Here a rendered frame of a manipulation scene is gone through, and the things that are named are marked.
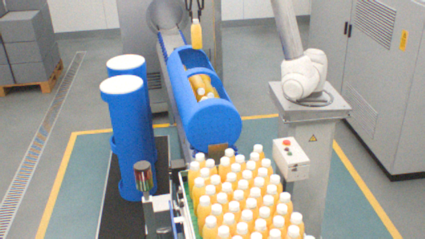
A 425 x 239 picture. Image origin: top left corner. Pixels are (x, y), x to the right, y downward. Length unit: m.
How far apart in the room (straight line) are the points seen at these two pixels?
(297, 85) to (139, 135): 1.20
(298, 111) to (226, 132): 0.43
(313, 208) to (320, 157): 0.39
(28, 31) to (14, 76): 0.62
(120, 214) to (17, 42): 2.90
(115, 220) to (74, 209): 0.52
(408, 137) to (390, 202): 0.51
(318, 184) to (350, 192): 0.85
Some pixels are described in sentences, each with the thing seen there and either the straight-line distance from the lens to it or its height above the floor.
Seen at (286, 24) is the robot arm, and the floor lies 1.53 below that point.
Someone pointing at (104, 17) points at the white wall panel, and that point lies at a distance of 7.12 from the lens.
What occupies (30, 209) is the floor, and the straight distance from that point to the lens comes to 3.55.
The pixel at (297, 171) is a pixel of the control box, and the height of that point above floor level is 1.05.
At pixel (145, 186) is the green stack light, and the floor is 1.19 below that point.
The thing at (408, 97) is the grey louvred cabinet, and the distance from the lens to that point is 3.24.
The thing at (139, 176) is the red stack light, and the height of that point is 1.23.
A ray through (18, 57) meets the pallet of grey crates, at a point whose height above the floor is 0.48.
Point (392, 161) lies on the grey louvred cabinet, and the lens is 3.51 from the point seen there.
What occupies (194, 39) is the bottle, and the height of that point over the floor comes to 1.31.
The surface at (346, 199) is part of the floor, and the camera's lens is 3.36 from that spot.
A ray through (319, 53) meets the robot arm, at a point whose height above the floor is 1.34.
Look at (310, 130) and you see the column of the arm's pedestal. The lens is 2.36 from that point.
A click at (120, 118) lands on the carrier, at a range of 2.70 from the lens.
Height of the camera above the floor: 2.13
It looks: 30 degrees down
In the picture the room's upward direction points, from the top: 2 degrees counter-clockwise
